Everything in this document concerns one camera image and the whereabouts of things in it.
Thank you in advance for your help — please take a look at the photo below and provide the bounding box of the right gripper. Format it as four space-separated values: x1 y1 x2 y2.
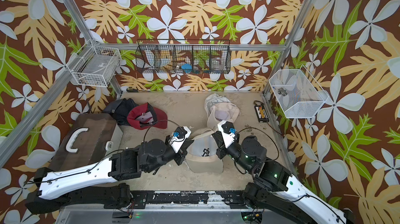
211 130 255 175

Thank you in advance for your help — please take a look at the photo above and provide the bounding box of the beige baseball cap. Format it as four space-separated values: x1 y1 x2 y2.
185 128 224 174

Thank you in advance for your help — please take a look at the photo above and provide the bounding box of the cream pink baseball cap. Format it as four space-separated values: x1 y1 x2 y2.
207 102 240 129

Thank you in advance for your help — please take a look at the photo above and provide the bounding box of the maroon baseball cap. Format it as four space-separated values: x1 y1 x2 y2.
127 103 168 130

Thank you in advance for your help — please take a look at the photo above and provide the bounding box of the black baseball cap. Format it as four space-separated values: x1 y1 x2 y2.
102 98 138 126

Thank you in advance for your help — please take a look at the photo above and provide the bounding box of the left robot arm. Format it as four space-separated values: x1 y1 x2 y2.
25 139 193 215

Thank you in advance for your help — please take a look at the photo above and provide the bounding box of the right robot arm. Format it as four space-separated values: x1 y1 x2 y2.
212 131 355 224

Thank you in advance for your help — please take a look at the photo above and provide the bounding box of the white baseball cap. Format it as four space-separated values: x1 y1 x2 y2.
204 93 231 114

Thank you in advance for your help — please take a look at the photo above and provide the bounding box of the black orange device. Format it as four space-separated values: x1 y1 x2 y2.
254 104 269 123

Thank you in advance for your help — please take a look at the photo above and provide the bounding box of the small dark object in basket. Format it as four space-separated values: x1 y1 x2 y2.
278 87 288 97

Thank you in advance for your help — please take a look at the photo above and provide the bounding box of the brown lidded storage box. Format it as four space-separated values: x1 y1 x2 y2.
49 113 123 171

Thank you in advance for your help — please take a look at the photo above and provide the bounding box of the blue object in basket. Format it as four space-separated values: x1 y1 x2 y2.
181 63 193 73

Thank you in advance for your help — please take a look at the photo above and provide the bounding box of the white mesh basket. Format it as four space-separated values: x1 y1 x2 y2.
269 66 329 119

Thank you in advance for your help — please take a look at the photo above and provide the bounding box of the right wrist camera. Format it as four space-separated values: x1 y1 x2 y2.
217 120 236 148

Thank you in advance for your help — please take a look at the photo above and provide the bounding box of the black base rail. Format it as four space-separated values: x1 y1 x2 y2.
104 191 251 209

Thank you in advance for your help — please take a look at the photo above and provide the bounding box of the black wire basket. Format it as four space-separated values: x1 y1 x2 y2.
134 39 232 74

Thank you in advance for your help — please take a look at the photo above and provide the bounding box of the white wire basket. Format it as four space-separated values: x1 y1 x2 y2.
68 40 121 87

